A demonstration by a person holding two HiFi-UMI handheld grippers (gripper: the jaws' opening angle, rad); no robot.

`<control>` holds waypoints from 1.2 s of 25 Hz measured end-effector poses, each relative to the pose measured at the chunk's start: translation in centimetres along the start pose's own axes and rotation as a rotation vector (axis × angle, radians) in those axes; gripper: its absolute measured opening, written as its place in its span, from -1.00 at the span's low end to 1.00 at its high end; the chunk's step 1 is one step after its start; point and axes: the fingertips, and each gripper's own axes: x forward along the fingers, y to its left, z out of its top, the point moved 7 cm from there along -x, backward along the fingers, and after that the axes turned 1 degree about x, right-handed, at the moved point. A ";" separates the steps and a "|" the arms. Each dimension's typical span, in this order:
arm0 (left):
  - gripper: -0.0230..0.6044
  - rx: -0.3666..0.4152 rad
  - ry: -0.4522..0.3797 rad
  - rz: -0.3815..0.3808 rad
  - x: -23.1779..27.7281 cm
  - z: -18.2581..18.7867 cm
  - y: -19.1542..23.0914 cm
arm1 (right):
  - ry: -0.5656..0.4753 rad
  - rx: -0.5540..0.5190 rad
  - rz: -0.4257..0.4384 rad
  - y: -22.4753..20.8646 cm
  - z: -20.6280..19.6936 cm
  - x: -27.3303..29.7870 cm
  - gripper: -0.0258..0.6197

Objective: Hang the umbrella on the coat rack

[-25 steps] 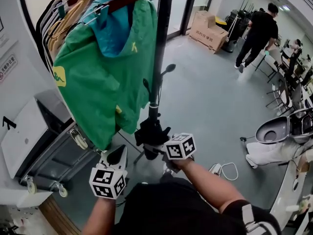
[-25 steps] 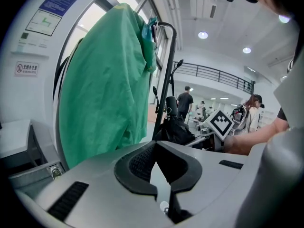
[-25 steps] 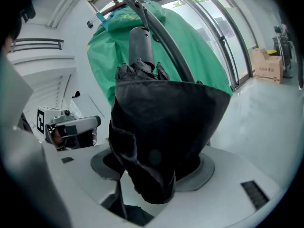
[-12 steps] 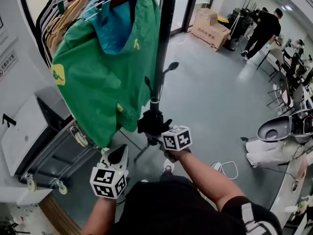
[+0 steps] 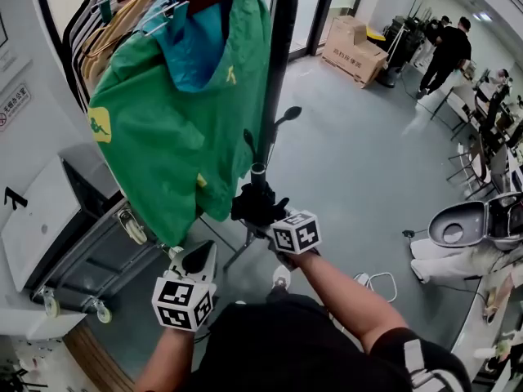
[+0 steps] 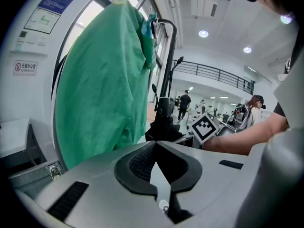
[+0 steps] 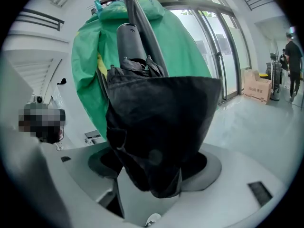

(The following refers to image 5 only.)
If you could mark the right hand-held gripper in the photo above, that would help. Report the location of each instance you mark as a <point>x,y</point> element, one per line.
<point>296,233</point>

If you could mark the metal frame chair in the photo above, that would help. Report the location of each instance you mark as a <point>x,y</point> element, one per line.
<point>474,166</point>

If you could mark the black umbrella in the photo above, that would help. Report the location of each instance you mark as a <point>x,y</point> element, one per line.
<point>257,202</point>

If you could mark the person's right white shoe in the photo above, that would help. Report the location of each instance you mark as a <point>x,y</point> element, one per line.
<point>282,277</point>

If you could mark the black floor fan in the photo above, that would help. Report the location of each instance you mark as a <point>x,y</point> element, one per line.
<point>394,55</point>

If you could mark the white cabinet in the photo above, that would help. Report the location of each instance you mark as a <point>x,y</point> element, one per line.
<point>37,325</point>

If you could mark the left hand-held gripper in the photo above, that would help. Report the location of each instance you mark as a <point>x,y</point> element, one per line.
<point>177,302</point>

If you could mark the dark grey wheeled cart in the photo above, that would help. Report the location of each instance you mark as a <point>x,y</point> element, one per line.
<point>98,255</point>

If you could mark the person's right forearm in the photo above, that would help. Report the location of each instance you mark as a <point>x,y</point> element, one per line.
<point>351,300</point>

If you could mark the green hooded jacket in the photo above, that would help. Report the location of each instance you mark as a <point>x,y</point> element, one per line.
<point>163,137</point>

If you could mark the person's left forearm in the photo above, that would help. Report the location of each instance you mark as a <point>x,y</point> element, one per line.
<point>163,366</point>

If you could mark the white flat box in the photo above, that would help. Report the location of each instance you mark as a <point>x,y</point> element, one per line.
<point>41,227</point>

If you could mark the large cardboard box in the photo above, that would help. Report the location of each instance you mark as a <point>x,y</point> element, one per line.
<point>351,55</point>

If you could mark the no smoking wall sign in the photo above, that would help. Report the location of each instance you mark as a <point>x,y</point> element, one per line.
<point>14,106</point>

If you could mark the yellow object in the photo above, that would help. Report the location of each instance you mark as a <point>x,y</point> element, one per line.
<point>376,34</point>

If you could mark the white vase with flowers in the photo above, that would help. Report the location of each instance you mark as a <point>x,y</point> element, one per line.
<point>490,351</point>

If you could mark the black office chair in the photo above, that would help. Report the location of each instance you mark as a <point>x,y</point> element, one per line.
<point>492,112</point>

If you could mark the small black bracket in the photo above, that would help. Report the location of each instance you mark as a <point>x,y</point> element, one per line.
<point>15,198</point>

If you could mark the person's black shirt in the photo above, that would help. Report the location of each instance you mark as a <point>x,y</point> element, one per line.
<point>286,349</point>

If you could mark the row of wooden hangers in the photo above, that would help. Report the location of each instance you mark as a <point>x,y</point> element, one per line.
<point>118,23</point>

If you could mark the black clothes rack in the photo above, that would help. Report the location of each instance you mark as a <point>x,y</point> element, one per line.
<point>278,76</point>

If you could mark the glass door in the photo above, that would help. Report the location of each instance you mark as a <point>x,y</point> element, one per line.
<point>318,10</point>

